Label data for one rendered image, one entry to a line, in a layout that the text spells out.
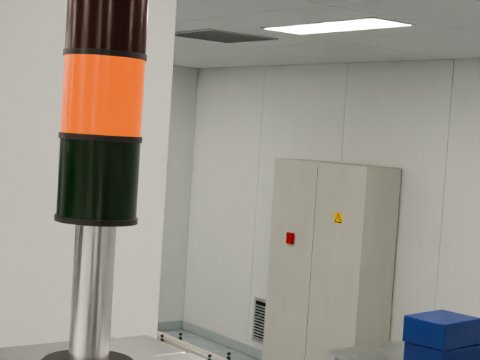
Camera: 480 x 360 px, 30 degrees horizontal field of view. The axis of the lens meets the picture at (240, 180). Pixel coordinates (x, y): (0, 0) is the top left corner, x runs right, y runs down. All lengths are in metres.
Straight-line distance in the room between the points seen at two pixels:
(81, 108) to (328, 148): 7.79
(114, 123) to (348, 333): 7.05
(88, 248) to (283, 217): 7.58
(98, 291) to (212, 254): 9.22
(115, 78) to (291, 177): 7.52
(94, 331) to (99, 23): 0.18
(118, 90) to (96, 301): 0.13
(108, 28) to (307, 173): 7.36
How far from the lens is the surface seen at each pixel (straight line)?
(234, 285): 9.46
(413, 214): 7.54
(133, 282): 2.23
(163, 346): 0.67
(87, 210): 0.53
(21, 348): 0.65
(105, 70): 0.53
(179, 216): 10.07
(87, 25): 0.54
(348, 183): 7.48
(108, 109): 0.53
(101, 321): 0.56
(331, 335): 7.71
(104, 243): 0.55
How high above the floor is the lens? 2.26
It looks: 3 degrees down
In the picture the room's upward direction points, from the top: 4 degrees clockwise
